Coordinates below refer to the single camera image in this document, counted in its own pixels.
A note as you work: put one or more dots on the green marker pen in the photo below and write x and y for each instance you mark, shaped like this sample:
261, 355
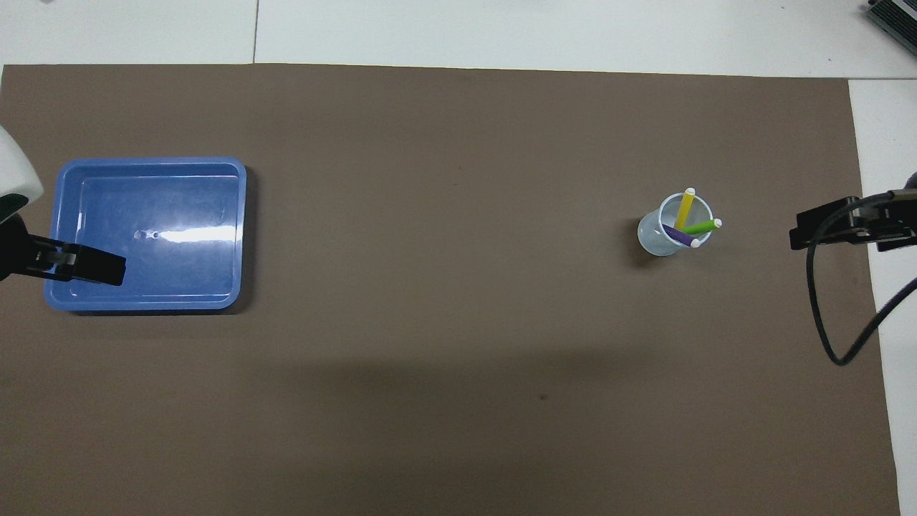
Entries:
701, 228

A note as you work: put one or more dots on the purple marker pen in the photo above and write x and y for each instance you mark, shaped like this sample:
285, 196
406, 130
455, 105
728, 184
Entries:
679, 235

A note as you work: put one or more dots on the brown table mat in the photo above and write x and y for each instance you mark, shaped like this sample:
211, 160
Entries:
430, 322

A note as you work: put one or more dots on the yellow marker pen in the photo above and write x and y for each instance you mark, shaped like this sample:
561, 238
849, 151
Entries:
685, 209

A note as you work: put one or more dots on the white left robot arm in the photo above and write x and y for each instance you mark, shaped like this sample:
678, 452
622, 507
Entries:
14, 172

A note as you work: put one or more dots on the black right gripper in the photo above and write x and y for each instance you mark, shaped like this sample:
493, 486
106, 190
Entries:
911, 180

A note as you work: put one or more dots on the blue plastic tray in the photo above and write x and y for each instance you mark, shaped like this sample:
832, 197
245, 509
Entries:
157, 272

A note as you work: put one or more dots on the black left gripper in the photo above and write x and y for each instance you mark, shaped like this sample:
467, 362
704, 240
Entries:
13, 247

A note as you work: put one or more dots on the translucent plastic cup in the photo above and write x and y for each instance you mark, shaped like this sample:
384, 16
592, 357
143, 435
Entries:
655, 241

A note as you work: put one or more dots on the grey ribbed device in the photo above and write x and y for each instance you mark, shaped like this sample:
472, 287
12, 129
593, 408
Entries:
899, 14

